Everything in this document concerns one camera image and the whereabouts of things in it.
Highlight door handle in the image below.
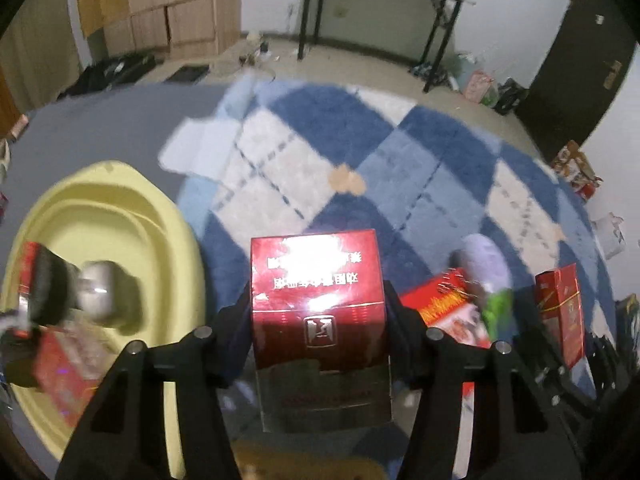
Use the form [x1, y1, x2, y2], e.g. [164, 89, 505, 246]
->
[601, 59, 624, 92]

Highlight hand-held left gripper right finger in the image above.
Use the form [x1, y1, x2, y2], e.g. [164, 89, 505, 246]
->
[384, 282, 587, 480]

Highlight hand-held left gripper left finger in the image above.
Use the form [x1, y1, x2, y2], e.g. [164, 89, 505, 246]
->
[55, 282, 258, 480]

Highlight small red box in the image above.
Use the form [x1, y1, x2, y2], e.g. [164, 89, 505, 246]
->
[32, 332, 101, 428]
[15, 241, 53, 311]

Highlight white plastic bag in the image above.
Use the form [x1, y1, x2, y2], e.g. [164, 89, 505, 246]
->
[591, 211, 629, 261]

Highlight black case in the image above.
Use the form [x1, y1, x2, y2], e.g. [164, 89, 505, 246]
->
[56, 51, 157, 99]

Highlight red and silver carton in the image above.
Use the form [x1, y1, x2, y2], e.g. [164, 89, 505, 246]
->
[249, 229, 394, 434]

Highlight green plastic toy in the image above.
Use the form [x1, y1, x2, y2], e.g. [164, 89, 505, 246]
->
[482, 287, 516, 341]

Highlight black bag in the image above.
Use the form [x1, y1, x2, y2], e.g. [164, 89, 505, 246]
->
[494, 78, 529, 114]

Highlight black flat item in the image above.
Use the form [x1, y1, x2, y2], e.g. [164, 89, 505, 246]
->
[164, 63, 211, 84]

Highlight pink bag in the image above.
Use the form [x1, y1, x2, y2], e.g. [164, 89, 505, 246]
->
[464, 70, 494, 102]

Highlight wooden wardrobe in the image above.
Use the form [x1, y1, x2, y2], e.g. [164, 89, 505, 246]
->
[75, 0, 247, 60]

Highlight red cellophane-wrapped carton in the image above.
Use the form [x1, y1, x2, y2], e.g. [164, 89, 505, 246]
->
[534, 264, 586, 370]

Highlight white purple plush toy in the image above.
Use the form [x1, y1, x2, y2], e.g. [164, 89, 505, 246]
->
[457, 234, 513, 296]

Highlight dark checkered cloth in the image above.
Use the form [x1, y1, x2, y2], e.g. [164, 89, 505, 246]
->
[409, 62, 451, 86]

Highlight dark door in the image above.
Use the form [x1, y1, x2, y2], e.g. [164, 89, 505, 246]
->
[515, 0, 640, 162]

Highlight printed cardboard box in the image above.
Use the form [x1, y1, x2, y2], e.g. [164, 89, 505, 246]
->
[560, 157, 604, 196]
[551, 140, 593, 173]

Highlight white socks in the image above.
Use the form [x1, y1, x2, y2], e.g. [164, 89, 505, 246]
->
[220, 72, 273, 123]

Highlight yellow plastic basin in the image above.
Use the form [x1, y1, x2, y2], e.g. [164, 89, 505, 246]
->
[0, 160, 207, 480]

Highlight blue checkered blanket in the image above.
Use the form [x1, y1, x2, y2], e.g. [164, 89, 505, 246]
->
[175, 72, 621, 480]

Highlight white pale blue container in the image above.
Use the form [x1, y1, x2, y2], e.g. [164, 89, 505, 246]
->
[452, 52, 476, 91]

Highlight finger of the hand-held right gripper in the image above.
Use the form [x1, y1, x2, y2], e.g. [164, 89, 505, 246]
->
[530, 355, 598, 413]

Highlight beige curtain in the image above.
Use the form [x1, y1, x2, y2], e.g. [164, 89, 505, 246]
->
[0, 0, 83, 116]

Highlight grey bed sheet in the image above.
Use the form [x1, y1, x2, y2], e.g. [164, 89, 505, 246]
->
[0, 80, 241, 480]

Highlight red carton with gold print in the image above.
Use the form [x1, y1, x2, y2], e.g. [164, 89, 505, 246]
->
[399, 267, 494, 352]

